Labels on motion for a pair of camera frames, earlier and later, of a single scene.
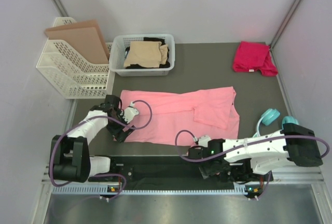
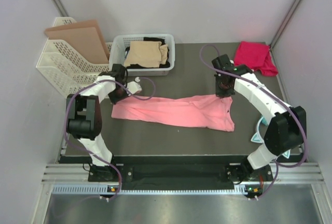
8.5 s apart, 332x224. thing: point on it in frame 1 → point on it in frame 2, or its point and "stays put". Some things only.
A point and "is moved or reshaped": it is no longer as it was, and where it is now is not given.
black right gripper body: [207, 169] → [221, 90]
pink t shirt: [163, 113] is moved or reshaped
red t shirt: [250, 56] stays put
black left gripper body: [113, 128] → [120, 90]
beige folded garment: [149, 54] stays put
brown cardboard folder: [85, 37] stays put
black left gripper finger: [121, 137] → [116, 97]
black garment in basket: [139, 66] stays put
